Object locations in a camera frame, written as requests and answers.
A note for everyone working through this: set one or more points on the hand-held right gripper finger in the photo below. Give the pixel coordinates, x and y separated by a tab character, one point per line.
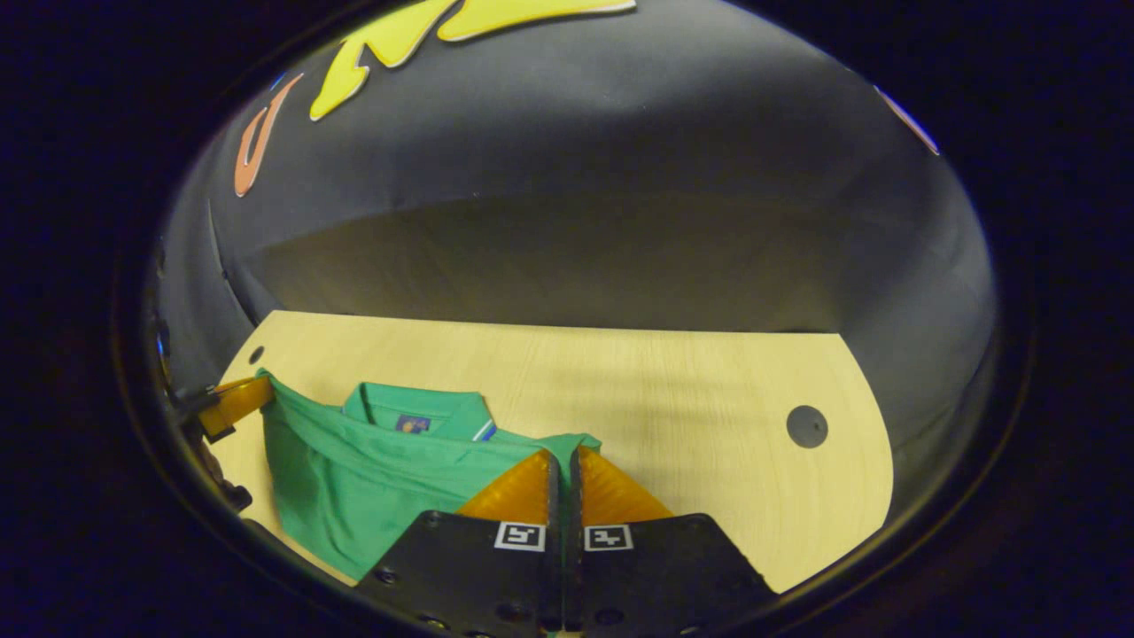
573	501
554	501

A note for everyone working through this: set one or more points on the green T-shirt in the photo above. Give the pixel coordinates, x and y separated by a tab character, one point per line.
354	496

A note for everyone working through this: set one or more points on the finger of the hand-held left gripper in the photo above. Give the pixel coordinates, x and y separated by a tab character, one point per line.
235	403

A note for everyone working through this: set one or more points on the black backdrop cloth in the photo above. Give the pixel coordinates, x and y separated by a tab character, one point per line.
620	221

